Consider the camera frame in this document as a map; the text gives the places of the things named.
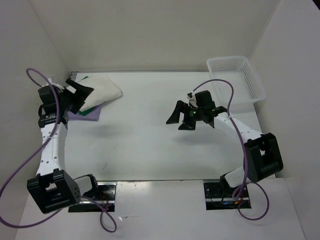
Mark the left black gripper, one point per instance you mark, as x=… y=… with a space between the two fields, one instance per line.
x=82 y=93

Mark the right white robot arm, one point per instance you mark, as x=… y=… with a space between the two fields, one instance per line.
x=262 y=157

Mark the purple t shirt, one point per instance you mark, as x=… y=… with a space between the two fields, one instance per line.
x=92 y=114

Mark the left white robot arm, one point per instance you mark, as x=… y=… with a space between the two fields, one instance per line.
x=52 y=188

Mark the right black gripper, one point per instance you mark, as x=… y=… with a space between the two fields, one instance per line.
x=187 y=125

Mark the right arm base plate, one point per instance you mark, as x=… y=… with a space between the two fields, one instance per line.
x=217 y=199

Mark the green t shirt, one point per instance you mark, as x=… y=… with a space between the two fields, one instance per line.
x=88 y=111

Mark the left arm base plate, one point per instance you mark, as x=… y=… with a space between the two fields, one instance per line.
x=105 y=196

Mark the white plastic basket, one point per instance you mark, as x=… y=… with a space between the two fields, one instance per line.
x=237 y=70

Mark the white t shirt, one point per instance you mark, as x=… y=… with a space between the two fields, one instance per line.
x=104 y=90

